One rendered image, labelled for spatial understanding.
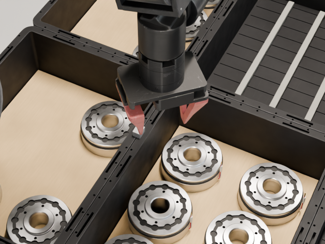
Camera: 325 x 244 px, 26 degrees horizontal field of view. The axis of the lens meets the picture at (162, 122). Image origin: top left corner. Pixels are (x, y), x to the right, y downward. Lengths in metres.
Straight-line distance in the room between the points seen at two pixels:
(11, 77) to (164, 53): 0.52
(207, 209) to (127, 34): 0.43
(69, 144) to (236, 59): 0.37
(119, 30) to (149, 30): 0.62
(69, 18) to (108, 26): 0.08
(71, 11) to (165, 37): 0.63
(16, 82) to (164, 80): 0.51
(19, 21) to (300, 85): 0.68
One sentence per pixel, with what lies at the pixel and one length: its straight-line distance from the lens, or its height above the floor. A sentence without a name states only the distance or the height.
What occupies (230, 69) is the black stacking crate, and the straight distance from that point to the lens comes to 1.35.
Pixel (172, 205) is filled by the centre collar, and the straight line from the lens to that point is 1.12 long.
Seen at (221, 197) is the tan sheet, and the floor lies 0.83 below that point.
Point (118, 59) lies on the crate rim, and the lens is 1.23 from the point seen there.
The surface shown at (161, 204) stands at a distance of 1.14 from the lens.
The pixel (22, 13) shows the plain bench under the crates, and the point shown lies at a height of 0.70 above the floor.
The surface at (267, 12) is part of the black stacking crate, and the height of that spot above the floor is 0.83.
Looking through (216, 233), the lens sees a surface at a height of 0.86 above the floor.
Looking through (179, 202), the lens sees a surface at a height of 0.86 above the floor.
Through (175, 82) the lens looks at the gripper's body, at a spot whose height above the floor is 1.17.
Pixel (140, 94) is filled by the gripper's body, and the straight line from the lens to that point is 0.87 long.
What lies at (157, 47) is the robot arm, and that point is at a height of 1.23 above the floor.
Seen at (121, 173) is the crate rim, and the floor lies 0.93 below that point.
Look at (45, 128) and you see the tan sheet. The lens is 1.27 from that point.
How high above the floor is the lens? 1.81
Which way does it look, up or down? 51 degrees down
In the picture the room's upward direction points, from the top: straight up
